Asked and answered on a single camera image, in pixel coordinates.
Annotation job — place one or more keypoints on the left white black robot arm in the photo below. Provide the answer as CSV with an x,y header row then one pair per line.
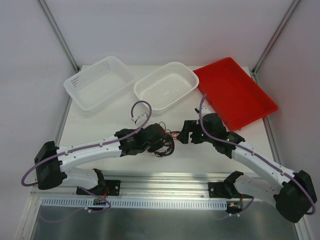
x,y
58,165

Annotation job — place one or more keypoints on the white perforated oval basket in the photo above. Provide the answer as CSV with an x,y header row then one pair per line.
x,y
166,86

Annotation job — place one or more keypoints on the right aluminium frame post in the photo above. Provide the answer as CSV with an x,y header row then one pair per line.
x,y
294,4

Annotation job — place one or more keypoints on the aluminium frame post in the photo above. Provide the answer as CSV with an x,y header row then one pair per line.
x,y
294,4
58,34

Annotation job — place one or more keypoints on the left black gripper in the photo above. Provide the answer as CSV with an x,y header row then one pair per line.
x,y
161,144

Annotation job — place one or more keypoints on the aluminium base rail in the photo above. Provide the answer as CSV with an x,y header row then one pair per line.
x,y
164,185

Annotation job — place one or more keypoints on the white slotted cable duct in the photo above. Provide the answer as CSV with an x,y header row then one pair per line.
x,y
176,204

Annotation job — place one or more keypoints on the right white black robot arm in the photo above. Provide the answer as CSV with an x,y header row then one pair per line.
x,y
291,193

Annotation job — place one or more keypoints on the translucent white rectangular basket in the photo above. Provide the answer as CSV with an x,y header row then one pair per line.
x,y
99,84

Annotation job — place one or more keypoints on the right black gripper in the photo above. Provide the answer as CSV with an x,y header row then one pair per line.
x,y
191,132

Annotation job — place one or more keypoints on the red plastic tray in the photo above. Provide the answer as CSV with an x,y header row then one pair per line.
x,y
233,95

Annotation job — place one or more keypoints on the left aluminium frame post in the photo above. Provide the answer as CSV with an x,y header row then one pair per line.
x,y
58,34

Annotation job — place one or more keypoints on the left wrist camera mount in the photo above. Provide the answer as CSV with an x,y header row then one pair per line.
x,y
139,120

